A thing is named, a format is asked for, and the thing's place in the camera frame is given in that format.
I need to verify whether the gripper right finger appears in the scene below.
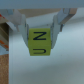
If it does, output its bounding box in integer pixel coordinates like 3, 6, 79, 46
49, 7, 80, 47

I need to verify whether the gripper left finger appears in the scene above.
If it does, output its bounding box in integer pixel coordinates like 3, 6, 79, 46
5, 8, 32, 49

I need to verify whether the yellow block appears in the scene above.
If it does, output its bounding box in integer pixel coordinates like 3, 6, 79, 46
27, 27, 55, 57

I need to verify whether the wooden drawer box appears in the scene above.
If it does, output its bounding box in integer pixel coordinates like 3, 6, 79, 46
0, 21, 10, 54

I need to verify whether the white cabinet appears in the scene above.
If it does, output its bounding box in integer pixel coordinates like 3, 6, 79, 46
8, 20, 84, 84

